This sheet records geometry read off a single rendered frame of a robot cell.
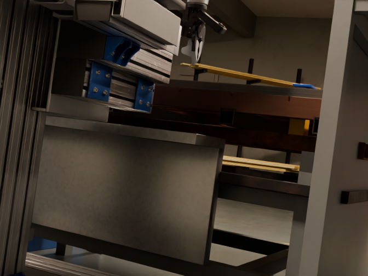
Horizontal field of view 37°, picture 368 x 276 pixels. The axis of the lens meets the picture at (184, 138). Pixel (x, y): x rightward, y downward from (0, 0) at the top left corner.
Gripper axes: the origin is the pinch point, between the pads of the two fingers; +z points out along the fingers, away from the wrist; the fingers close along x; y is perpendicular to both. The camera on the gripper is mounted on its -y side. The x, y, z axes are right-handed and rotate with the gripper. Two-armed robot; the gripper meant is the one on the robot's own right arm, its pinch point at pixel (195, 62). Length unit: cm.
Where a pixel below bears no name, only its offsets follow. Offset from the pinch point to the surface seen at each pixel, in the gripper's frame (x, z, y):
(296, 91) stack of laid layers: 21.9, 5.3, -41.3
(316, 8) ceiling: -746, -121, 91
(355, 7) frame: 59, -15, -58
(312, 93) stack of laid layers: 22, 5, -46
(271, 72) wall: -793, -9, 162
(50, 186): 27, 49, 38
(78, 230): 30, 61, 23
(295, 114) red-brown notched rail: 27, 12, -43
